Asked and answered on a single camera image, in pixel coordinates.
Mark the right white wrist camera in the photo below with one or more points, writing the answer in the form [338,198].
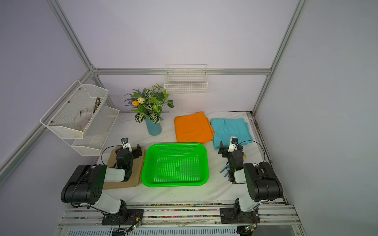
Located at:
[233,145]

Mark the tan pants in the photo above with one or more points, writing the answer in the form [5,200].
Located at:
[137,174]

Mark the teal pants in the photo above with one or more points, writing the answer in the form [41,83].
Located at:
[224,129]

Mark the white wire wall basket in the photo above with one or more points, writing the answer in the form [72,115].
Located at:
[186,79]

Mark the teal yellow garden fork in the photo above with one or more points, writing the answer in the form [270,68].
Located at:
[225,171]

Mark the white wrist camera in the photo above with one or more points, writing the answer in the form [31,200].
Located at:
[126,144]
[233,145]

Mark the artificial plant in teal vase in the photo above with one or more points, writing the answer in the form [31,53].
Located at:
[147,105]

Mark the white mesh two-tier shelf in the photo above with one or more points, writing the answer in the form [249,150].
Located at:
[82,118]

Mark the green plastic basket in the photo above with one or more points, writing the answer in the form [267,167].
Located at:
[175,165]

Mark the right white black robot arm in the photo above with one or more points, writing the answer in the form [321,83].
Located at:
[261,181]

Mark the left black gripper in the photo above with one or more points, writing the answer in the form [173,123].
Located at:
[134,151]

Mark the orange pants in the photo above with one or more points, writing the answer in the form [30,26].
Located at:
[193,128]

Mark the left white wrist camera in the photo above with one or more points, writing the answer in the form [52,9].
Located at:
[126,144]

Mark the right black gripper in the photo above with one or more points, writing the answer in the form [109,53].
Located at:
[224,149]

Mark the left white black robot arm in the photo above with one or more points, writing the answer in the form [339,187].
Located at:
[85,187]

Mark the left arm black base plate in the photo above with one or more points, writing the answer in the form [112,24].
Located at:
[129,217]

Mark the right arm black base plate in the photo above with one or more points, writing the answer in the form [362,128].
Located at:
[231,216]

